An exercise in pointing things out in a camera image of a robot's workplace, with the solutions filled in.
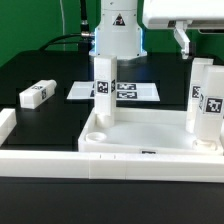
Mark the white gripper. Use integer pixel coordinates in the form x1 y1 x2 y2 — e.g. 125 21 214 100
142 0 224 59

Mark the white desk top tray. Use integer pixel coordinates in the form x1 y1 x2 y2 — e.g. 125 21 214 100
78 107 224 156

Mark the white fiducial marker sheet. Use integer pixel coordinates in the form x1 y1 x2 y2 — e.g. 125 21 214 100
67 81 160 102

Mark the black cable with connector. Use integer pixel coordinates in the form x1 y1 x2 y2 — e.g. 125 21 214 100
39 0 98 52

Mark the white thin cable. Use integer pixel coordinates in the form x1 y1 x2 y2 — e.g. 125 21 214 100
59 0 67 52

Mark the white U-shaped fence frame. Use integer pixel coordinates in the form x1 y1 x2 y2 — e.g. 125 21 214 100
0 109 224 183

